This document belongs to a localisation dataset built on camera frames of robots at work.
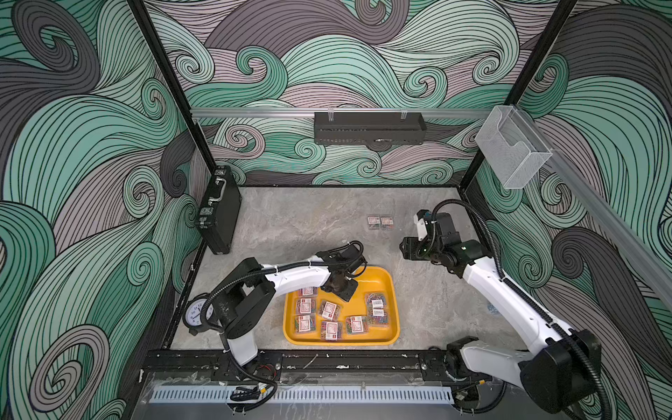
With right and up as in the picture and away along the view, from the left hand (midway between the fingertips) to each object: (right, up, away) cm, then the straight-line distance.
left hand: (347, 288), depth 86 cm
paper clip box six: (-14, -9, -6) cm, 18 cm away
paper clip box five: (-6, -6, -4) cm, 10 cm away
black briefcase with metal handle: (-43, +26, +1) cm, 51 cm away
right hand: (+19, +15, -4) cm, 24 cm away
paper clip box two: (-13, -2, 0) cm, 13 cm away
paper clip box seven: (-6, -10, -8) cm, 14 cm away
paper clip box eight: (+2, -9, -7) cm, 12 cm away
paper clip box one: (+17, +21, +18) cm, 33 cm away
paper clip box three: (+12, +21, +20) cm, 31 cm away
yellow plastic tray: (+9, +1, +5) cm, 10 cm away
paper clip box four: (-14, -5, -3) cm, 15 cm away
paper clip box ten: (+10, -8, -4) cm, 13 cm away
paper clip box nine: (+9, -5, -2) cm, 11 cm away
